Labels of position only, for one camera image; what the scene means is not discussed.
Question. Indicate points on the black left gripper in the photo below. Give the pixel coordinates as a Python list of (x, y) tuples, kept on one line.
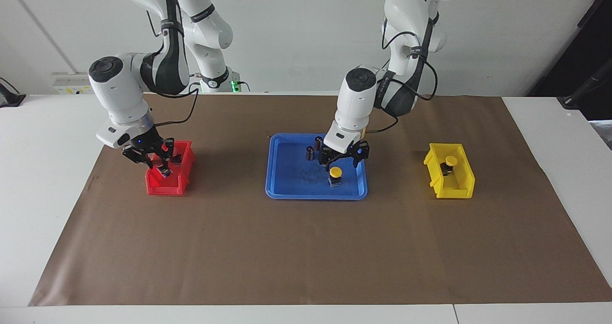
[(342, 156)]

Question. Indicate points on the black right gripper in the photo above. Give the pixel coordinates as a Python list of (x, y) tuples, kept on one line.
[(148, 146)]

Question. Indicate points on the yellow push button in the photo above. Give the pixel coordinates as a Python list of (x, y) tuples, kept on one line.
[(451, 160), (335, 172)]

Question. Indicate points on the red push button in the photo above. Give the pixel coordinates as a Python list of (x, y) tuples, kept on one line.
[(177, 160), (166, 172)]

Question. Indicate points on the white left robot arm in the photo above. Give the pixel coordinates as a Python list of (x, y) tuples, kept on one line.
[(354, 99)]

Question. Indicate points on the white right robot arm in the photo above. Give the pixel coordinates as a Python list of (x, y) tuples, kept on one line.
[(117, 90)]

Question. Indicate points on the red plastic bin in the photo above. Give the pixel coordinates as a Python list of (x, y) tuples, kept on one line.
[(160, 186)]

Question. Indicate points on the black cylindrical capacitor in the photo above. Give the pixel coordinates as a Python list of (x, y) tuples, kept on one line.
[(310, 153), (317, 145)]

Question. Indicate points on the blue plastic tray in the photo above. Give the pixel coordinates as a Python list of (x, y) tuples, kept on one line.
[(291, 185)]

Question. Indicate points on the brown paper mat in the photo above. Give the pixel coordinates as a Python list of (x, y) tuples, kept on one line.
[(306, 247)]

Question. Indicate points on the yellow plastic bin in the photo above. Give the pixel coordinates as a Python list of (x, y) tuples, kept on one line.
[(454, 192)]

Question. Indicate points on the black stand pole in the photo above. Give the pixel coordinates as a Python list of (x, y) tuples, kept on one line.
[(571, 102)]

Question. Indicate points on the black background panel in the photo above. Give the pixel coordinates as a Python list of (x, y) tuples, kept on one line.
[(573, 51)]

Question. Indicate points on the white wall socket strip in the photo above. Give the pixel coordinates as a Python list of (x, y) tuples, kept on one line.
[(71, 82)]

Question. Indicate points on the black clamp mount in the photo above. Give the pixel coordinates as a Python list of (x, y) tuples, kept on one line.
[(9, 99)]

